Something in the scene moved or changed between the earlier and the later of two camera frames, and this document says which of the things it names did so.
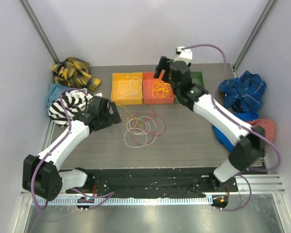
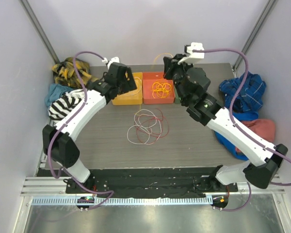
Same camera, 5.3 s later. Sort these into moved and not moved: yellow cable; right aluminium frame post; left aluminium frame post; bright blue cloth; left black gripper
Moved: left black gripper
Not moved: left aluminium frame post; yellow cable; right aluminium frame post; bright blue cloth
